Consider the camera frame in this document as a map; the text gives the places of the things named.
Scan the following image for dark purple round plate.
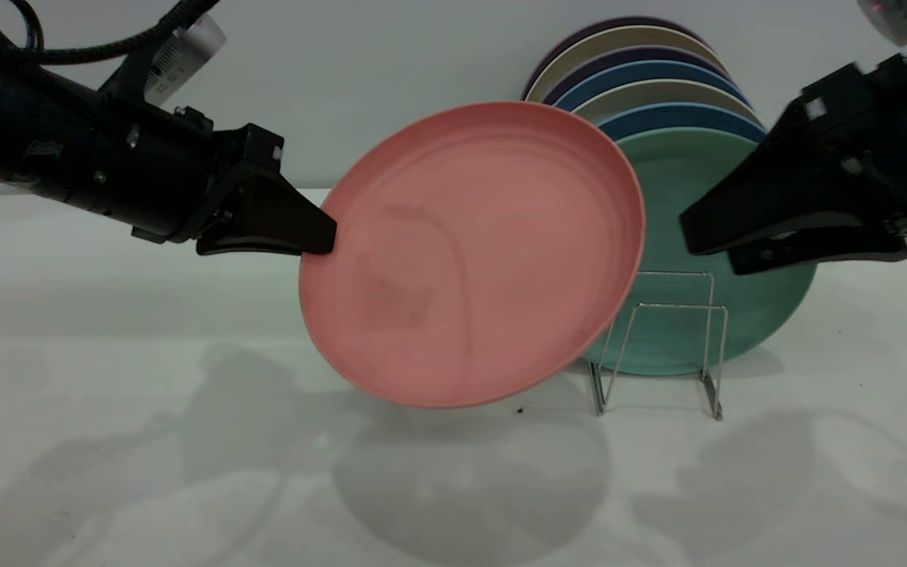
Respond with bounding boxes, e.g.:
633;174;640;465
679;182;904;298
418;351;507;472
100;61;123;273
523;17;708;99

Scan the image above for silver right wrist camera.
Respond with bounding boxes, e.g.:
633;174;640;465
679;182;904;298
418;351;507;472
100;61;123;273
857;0;907;47

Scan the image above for green round plate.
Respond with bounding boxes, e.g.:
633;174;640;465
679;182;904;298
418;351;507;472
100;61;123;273
582;128;817;377

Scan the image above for black braided cable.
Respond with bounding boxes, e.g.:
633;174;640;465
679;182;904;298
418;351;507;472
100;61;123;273
0;0;220;67

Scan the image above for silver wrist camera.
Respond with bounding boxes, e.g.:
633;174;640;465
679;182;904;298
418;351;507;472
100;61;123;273
143;13;228;108
857;0;907;47

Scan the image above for silver wire plate rack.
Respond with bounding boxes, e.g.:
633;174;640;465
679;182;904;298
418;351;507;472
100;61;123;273
589;271;730;421

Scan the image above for blue round plate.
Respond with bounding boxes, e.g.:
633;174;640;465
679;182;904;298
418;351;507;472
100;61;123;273
597;103;768;144
552;61;750;113

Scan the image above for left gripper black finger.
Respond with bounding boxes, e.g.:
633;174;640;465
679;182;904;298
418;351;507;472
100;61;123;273
196;234;306;258
220;168;338;255

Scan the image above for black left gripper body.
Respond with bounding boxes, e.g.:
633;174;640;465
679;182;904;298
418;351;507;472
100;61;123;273
60;96;286;245

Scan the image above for beige round plate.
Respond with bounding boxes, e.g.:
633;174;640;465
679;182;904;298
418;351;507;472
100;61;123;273
526;27;727;103
572;80;761;127

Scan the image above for pink round plate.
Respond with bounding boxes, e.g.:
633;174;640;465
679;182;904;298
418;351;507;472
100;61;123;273
298;101;646;409

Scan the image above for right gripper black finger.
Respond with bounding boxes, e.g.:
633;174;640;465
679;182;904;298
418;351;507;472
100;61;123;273
727;228;907;277
679;96;899;256

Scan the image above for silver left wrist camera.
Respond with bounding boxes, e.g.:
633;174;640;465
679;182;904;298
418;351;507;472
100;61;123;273
143;13;228;108

